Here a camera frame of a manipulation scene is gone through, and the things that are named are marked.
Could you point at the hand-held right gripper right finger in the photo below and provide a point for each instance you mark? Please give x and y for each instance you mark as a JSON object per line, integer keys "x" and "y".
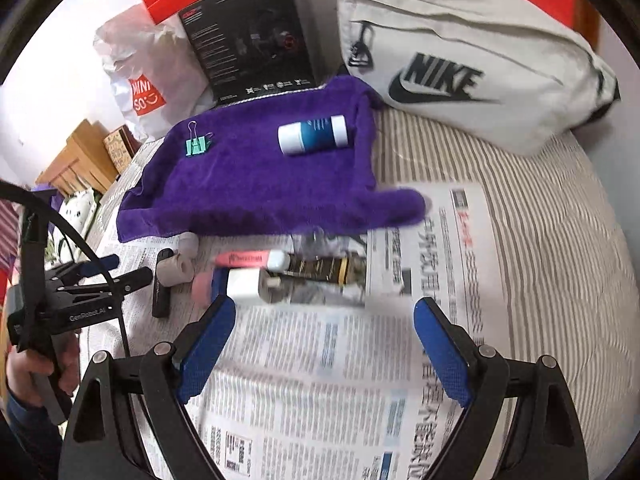
{"x": 442, "y": 350}

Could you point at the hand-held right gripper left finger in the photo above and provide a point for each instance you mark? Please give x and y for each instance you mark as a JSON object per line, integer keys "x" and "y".
{"x": 205, "y": 347}

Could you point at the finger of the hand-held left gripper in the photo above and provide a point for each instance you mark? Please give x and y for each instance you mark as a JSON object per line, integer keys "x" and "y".
{"x": 102, "y": 262}
{"x": 132, "y": 278}

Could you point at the black stick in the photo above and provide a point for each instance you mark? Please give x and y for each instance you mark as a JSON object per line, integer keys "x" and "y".
{"x": 162, "y": 292}

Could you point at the small white cap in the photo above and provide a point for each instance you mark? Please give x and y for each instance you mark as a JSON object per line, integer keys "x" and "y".
{"x": 188, "y": 244}

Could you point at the white charger plug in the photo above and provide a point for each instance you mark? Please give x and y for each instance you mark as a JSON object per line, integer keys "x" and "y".
{"x": 247, "y": 286}

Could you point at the pink highlighter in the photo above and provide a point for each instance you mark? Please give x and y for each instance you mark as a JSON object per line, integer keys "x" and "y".
{"x": 247, "y": 259}

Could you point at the black and gold sachet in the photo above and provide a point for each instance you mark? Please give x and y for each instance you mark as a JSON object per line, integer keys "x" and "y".
{"x": 320, "y": 268}

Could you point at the person's left forearm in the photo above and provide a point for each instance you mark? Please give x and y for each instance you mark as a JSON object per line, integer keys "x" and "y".
{"x": 25, "y": 440}

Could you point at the person's left hand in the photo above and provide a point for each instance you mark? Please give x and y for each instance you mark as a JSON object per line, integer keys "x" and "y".
{"x": 22, "y": 370}

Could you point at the wooden cabinet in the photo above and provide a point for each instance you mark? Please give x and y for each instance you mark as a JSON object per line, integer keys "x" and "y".
{"x": 75, "y": 160}

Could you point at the brown printed box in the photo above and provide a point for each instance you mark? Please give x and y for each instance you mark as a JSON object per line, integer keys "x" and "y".
{"x": 121, "y": 150}

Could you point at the newspaper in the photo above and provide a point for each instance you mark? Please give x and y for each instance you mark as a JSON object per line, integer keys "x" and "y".
{"x": 325, "y": 385}

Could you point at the green binder clip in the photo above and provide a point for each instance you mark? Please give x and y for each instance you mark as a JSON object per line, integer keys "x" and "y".
{"x": 197, "y": 144}

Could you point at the clear plastic piece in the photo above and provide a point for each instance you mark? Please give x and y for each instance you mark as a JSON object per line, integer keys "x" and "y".
{"x": 320, "y": 244}

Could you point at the purple towel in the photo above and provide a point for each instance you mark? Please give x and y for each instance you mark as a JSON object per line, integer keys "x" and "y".
{"x": 260, "y": 180}

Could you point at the white plastic shopping bag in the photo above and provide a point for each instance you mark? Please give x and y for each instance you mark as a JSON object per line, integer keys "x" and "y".
{"x": 145, "y": 70}

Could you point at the blue and white bottle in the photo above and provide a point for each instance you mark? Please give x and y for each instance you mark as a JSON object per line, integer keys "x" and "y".
{"x": 314, "y": 133}

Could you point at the black product box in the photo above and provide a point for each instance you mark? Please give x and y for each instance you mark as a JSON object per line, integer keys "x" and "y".
{"x": 250, "y": 40}

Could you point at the white sling bag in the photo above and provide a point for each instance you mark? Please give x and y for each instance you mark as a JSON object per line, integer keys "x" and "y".
{"x": 465, "y": 60}

